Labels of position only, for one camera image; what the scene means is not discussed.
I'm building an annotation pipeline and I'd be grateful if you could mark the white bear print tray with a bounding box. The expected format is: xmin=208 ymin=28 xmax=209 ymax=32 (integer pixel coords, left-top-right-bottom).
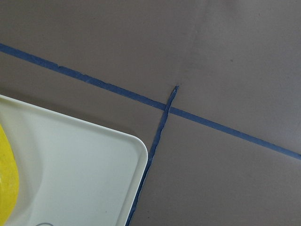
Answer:
xmin=0 ymin=96 xmax=148 ymax=226

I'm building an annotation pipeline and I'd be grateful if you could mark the yellow banana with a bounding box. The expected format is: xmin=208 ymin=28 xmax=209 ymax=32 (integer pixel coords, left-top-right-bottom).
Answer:
xmin=0 ymin=128 xmax=19 ymax=226

